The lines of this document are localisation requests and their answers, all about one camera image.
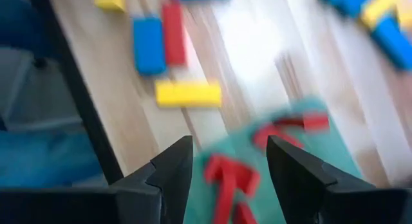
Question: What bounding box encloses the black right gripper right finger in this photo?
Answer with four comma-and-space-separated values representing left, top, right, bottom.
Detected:
266, 135, 412, 224

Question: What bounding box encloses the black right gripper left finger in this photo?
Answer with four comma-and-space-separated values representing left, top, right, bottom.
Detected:
0, 135, 194, 224

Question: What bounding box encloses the red wooden arch block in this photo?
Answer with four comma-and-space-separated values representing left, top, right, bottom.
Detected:
204, 154, 261, 196

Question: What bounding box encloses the green plastic bin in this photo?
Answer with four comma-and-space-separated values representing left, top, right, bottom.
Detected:
183, 97, 364, 224

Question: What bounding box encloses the yellow wooden block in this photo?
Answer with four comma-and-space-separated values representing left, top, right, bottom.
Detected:
359, 0, 405, 30
154, 79, 223, 109
93, 0, 127, 13

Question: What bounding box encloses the black metal table frame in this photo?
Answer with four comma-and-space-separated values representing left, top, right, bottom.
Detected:
27, 0, 125, 186

